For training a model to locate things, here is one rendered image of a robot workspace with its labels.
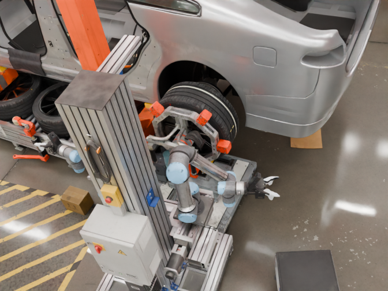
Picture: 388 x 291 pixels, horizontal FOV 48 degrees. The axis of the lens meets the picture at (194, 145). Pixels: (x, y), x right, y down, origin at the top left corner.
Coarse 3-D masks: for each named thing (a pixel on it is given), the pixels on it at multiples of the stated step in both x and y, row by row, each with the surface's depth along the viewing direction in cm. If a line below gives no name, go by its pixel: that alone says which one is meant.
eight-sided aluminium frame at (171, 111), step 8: (168, 112) 318; (176, 112) 316; (184, 112) 316; (192, 112) 313; (160, 120) 330; (192, 120) 312; (160, 128) 345; (200, 128) 315; (208, 128) 317; (160, 136) 346; (208, 136) 317; (216, 136) 316; (216, 144) 321; (216, 152) 327; (208, 160) 338
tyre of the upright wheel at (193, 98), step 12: (180, 84) 331; (192, 84) 326; (168, 96) 326; (180, 96) 318; (192, 96) 317; (204, 96) 318; (216, 96) 322; (192, 108) 315; (204, 108) 312; (216, 108) 317; (228, 108) 324; (216, 120) 314; (228, 120) 323; (228, 132) 323
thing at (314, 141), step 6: (318, 132) 435; (294, 138) 433; (300, 138) 432; (306, 138) 431; (312, 138) 431; (318, 138) 430; (294, 144) 427; (300, 144) 426; (306, 144) 425; (312, 144) 425; (318, 144) 424
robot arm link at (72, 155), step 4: (68, 148) 285; (72, 148) 286; (64, 152) 284; (68, 152) 283; (72, 152) 282; (76, 152) 282; (64, 156) 286; (68, 156) 283; (72, 156) 281; (76, 156) 281; (72, 160) 282; (76, 160) 283; (80, 160) 286
